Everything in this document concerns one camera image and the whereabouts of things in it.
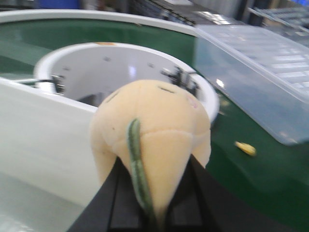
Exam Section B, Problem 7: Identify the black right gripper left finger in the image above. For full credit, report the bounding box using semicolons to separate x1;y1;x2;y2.
68;158;146;232

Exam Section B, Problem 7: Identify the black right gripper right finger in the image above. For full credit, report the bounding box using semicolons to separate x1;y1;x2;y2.
165;154;294;232

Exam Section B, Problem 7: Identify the white Totelife plastic tote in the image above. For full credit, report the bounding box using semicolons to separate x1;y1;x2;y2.
0;79;99;232

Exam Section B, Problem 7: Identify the yellow round plush toy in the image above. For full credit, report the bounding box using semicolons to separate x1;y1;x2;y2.
90;80;211;224

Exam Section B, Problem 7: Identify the small yellow toy piece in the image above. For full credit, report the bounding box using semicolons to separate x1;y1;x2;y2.
235;141;256;157

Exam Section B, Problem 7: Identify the clear plastic storage bin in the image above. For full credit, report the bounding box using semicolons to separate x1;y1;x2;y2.
194;25;309;145

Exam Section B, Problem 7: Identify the white conveyor inner ring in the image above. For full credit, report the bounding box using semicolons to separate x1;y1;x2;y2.
33;41;220;124

